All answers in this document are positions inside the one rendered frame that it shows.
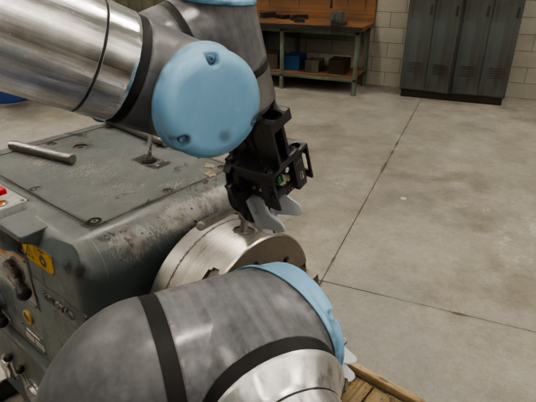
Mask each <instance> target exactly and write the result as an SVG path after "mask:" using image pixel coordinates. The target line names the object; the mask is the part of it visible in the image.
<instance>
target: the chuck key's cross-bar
mask: <svg viewBox="0 0 536 402"><path fill-rule="evenodd" d="M235 212H236V211H234V209H233V208H232V207H231V206H230V207H228V208H226V209H224V210H222V211H220V212H218V213H216V214H214V215H211V216H209V217H207V218H205V219H203V220H201V221H199V222H197V224H196V228H197V229H198V230H199V231H203V230H205V229H207V228H208V227H210V226H212V225H214V224H216V223H217V222H219V221H221V220H223V219H225V218H226V217H228V216H230V215H232V214H234V213H235Z"/></svg>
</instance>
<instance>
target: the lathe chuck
mask: <svg viewBox="0 0 536 402"><path fill-rule="evenodd" d="M239 227H240V219H236V220H231V221H229V222H226V223H224V224H221V225H220V226H218V227H216V228H215V229H213V230H212V231H210V232H208V233H207V234H206V235H204V236H203V237H202V238H201V239H200V240H199V241H198V242H197V243H196V244H195V245H194V246H193V247H192V248H191V249H190V251H189V252H188V253H187V255H186V256H185V257H184V259H183V260H182V262H181V263H180V264H179V266H178V268H177V269H176V271H175V273H174V274H173V276H172V278H171V281H170V282H169V284H168V287H167V289H169V288H172V287H176V286H181V285H184V284H188V283H190V282H196V281H199V280H203V279H205V278H207V276H208V275H209V273H210V272H211V271H212V272H214V270H215V269H216V270H219V272H218V274H219V275H220V274H226V273H230V272H233V271H235V270H237V269H238V268H240V267H243V266H248V265H262V264H267V263H270V262H286V263H289V264H291V265H294V266H296V267H298V268H300V267H301V266H302V265H303V264H304V263H306V258H305V253H304V250H303V249H302V246H301V245H300V243H299V242H298V241H297V240H296V239H295V238H293V237H291V236H289V235H287V234H284V233H282V232H279V231H277V232H276V233H274V235H269V234H265V233H263V232H261V231H259V230H258V229H256V228H255V227H253V226H252V225H251V224H250V223H248V228H250V229H251V230H252V231H253V233H251V234H237V233H235V229H237V228H239Z"/></svg>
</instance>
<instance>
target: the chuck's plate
mask: <svg viewBox="0 0 536 402"><path fill-rule="evenodd" d="M236 219H239V218H238V215H235V214H232V215H230V216H228V217H226V218H225V219H223V220H221V221H219V222H217V223H216V224H214V225H212V226H210V227H208V228H207V229H205V230H203V231H199V230H198V229H197V228H196V227H194V228H193V229H191V230H190V231H189V232H188V233H187V234H186V235H184V236H183V237H182V238H181V239H180V241H179V242H178V243H177V244H176V245H175V247H174V248H173V249H172V250H171V252H170V253H169V255H168V256H167V257H166V259H165V260H164V263H163V264H162V266H161V267H160V270H159V272H158V274H157V275H156V278H155V280H154V282H153V285H152V288H151V291H150V293H154V292H157V291H161V290H165V289H167V287H168V284H169V282H170V281H171V278H172V276H173V274H174V273H175V271H176V269H177V268H178V266H179V264H180V263H181V262H182V260H183V259H184V257H185V256H186V255H187V253H188V252H189V251H190V249H191V248H192V247H193V246H194V245H195V244H196V243H197V242H198V241H199V240H200V239H201V238H202V237H203V236H204V235H206V234H207V233H208V232H210V231H212V230H213V229H215V228H216V227H218V226H220V225H221V224H224V223H226V222H229V221H231V220H236Z"/></svg>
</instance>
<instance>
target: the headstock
mask: <svg viewBox="0 0 536 402"><path fill-rule="evenodd" d="M26 144H32V145H35V146H39V147H43V148H49V149H53V150H57V151H60V152H67V153H70V154H74V155H75V156H76V157H77V160H76V162H75V163H74V164H68V163H65V162H61V161H57V160H52V159H48V158H45V157H41V156H35V155H31V154H28V153H24V152H18V151H15V150H11V149H9V148H5V149H2V150H0V184H1V185H3V186H4V187H7V188H9V189H10V190H11V191H13V192H15V193H17V194H19V195H20V196H22V197H23V198H25V199H27V202H24V203H21V204H18V205H16V206H13V207H9V208H6V209H5V210H3V211H0V219H4V218H6V217H8V216H11V215H15V214H17V213H19V212H22V211H25V210H28V209H30V208H33V207H36V208H37V214H36V215H35V216H34V217H35V218H37V219H39V220H41V221H42V222H43V223H45V224H47V225H48V227H47V228H46V229H45V230H44V231H43V232H42V234H41V237H40V239H39V245H30V244H22V243H20V242H18V241H17V240H15V239H14V238H12V237H11V236H9V235H8V234H7V233H6V232H4V231H2V230H1V229H0V329H2V328H5V327H7V325H8V323H9V324H11V325H12V326H13V327H14V328H15V329H16V330H17V331H18V332H19V333H20V334H21V335H22V336H23V337H24V338H25V339H26V340H27V341H28V342H30V343H31V344H32V345H33V346H34V347H35V348H36V349H37V350H38V351H39V352H41V353H42V354H43V355H44V356H45V357H46V358H47V359H48V360H49V361H51V362H52V360H53V359H54V357H55V356H56V355H57V353H58V351H59V350H60V349H61V347H62V346H63V345H64V344H65V343H66V342H67V340H68V339H69V338H70V337H71V336H72V334H73V333H74V332H75V331H76V330H77V329H78V328H79V327H80V326H81V325H82V324H84V323H85V322H86V321H87V320H88V319H90V317H92V316H93V315H95V314H96V313H98V312H100V311H101V310H102V309H104V308H106V307H108V306H110V305H112V304H114V303H116V302H119V301H122V300H124V299H128V298H133V297H135V296H137V297H139V296H142V295H145V294H149V293H150V291H151V288H152V285H153V282H154V280H155V278H156V275H157V274H158V272H159V270H160V267H161V266H162V264H163V263H164V260H165V259H166V257H167V256H168V255H169V253H170V252H171V250H172V249H173V248H174V247H175V245H176V244H177V243H178V242H179V241H180V239H181V238H182V237H183V236H184V235H186V234H187V233H188V232H189V231H190V230H191V229H193V228H194V227H196V224H197V222H199V221H201V220H203V219H205V218H207V217H209V216H211V215H214V214H216V213H218V212H220V211H222V210H224V209H226V208H228V207H230V206H231V205H230V202H229V199H228V196H227V189H226V188H225V187H224V186H225V184H226V183H227V182H226V178H225V172H223V169H224V166H225V163H226V162H225V161H222V160H218V159H216V158H199V159H198V158H197V157H194V156H189V155H188V154H186V153H184V152H180V151H176V150H175V149H173V148H170V147H169V146H167V147H164V146H162V145H159V144H156V143H154V142H152V156H153V157H156V158H157V161H156V162H153V163H148V164H147V163H143V162H141V160H142V159H143V158H144V157H146V155H147V154H148V140H146V139H144V138H142V137H139V136H136V135H134V134H131V133H130V132H126V131H124V130H122V129H119V128H117V127H114V126H112V125H110V124H101V125H97V124H96V125H92V126H88V127H85V128H80V129H77V130H73V131H71V132H65V133H62V134H59V135H55V136H50V137H47V138H44V139H40V140H35V141H32V142H29V143H26ZM205 164H213V165H215V167H213V168H214V169H213V168H208V167H204V166H205ZM210 170H211V171H212V172H214V173H215V174H216V175H217V176H212V177H211V178H210V177H208V176H207V175H204V173H206V172H208V171H210ZM205 179H206V180H208V181H210V182H209V183H207V184H204V183H203V182H204V181H205ZM137 284H138V285H137Z"/></svg>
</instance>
